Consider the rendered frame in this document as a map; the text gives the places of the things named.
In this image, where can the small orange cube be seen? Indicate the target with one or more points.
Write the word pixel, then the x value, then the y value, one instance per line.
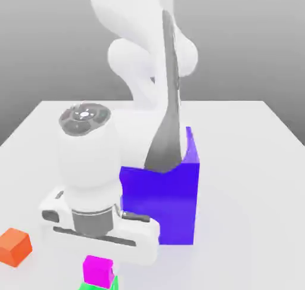
pixel 14 247

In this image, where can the small green cube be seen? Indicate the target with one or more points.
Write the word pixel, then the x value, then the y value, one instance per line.
pixel 115 284

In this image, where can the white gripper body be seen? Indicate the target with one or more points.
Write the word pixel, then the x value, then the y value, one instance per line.
pixel 140 235

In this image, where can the large blue box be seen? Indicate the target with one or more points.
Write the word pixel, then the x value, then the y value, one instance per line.
pixel 166 199

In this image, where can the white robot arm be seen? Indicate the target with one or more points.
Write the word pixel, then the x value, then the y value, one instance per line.
pixel 88 156

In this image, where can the small magenta cube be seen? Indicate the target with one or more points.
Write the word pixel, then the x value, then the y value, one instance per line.
pixel 97 271

